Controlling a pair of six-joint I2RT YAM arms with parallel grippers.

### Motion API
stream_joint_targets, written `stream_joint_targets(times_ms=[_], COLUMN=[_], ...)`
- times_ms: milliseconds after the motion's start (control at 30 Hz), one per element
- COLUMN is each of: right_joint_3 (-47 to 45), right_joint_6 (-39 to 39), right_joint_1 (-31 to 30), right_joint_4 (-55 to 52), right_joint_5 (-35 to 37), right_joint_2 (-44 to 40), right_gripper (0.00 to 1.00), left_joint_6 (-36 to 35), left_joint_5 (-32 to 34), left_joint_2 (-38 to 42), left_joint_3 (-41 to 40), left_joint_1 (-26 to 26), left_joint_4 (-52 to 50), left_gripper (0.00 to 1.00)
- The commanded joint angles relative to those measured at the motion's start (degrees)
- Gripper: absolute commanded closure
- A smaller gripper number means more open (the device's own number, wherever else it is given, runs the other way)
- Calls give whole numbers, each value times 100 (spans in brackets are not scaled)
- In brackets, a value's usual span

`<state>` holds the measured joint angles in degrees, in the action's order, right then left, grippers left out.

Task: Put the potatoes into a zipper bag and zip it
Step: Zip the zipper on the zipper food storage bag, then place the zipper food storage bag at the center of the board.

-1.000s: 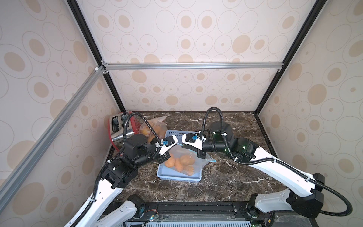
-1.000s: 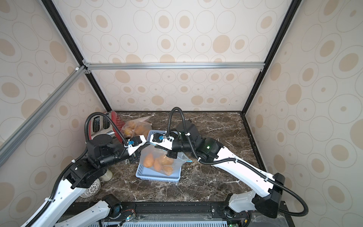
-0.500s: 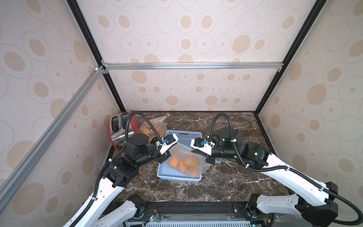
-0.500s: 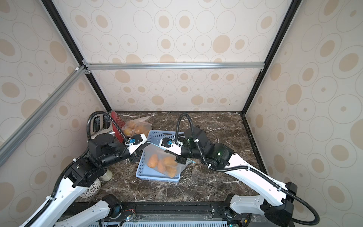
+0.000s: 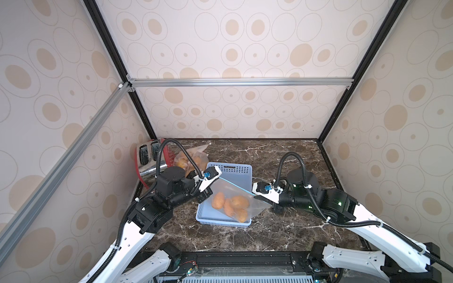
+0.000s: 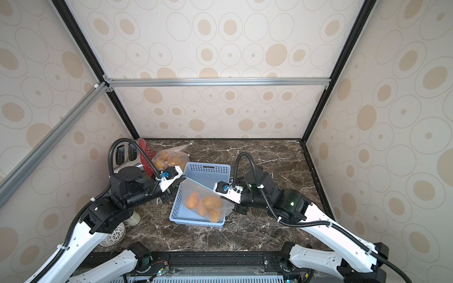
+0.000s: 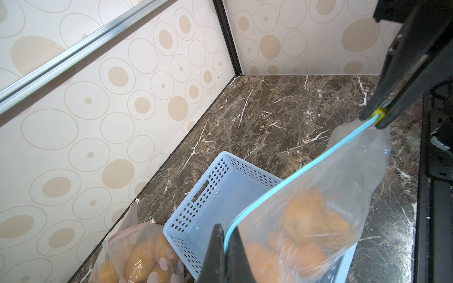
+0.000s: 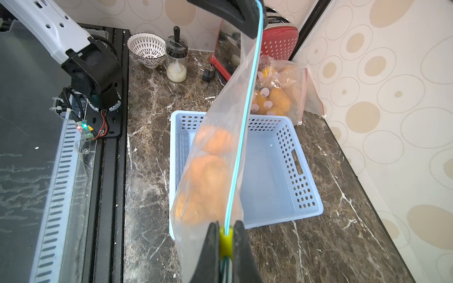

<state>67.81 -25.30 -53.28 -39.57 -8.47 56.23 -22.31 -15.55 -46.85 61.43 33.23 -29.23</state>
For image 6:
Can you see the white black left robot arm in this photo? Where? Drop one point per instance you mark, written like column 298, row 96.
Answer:
column 90, row 226

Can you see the silver aluminium rail left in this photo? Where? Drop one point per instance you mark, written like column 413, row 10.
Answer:
column 27, row 166

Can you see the clear zipper bag pink strip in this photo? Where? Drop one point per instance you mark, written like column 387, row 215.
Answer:
column 176, row 160
column 179, row 150

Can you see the clear zipper bag blue strip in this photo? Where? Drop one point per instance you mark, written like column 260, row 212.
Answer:
column 191, row 217

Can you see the light blue plastic basket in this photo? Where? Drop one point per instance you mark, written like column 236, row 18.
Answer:
column 200, row 182

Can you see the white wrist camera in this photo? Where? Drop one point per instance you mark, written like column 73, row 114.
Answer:
column 228, row 192
column 172, row 176

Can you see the white perforated round object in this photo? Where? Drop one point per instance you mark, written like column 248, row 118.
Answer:
column 115, row 237

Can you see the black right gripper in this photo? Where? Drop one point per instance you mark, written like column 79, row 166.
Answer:
column 240, row 207

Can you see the silver aluminium rail back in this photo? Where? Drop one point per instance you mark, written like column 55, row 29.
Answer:
column 229, row 82

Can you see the silver aluminium rail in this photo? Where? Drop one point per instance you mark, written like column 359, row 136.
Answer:
column 229, row 82
column 27, row 166

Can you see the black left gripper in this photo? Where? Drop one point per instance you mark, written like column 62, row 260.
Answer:
column 166, row 194

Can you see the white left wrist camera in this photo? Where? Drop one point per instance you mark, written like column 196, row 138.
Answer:
column 172, row 176

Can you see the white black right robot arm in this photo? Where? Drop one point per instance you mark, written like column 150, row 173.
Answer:
column 350, row 258

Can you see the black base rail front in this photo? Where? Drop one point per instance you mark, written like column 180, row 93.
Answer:
column 223, row 267

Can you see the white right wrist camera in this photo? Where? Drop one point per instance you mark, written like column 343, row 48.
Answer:
column 228, row 192

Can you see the red and chrome toaster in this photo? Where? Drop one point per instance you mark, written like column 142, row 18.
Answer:
column 125, row 152

